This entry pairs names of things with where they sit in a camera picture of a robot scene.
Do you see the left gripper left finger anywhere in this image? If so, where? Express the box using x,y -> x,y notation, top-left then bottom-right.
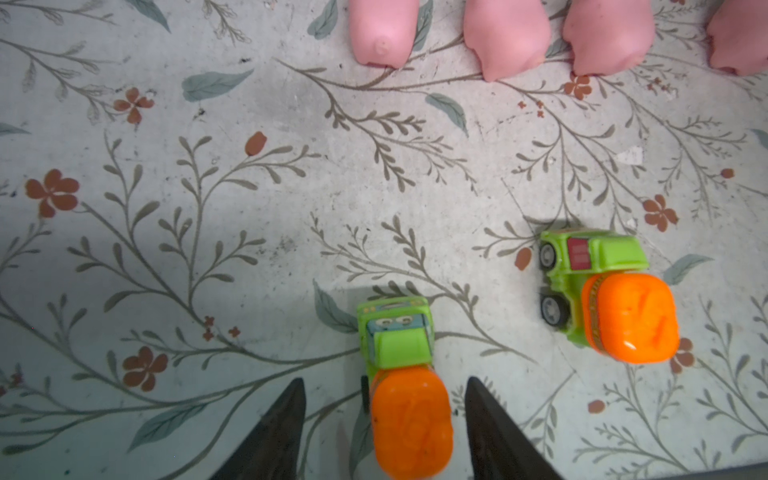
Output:
212,378 -> 306,480

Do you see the green orange toy truck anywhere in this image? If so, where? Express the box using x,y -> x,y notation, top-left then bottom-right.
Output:
356,296 -> 453,479

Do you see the orange green mixer truck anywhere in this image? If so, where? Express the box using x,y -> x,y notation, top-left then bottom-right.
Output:
539,229 -> 680,364

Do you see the pink pig toy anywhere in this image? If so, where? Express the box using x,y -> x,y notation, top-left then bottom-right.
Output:
706,0 -> 767,76
562,0 -> 655,76
463,0 -> 552,82
348,0 -> 420,69

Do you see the floral patterned mat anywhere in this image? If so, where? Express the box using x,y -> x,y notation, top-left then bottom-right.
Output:
1,1 -> 767,479

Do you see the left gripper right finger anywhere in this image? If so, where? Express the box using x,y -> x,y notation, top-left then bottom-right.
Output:
464,376 -> 561,480

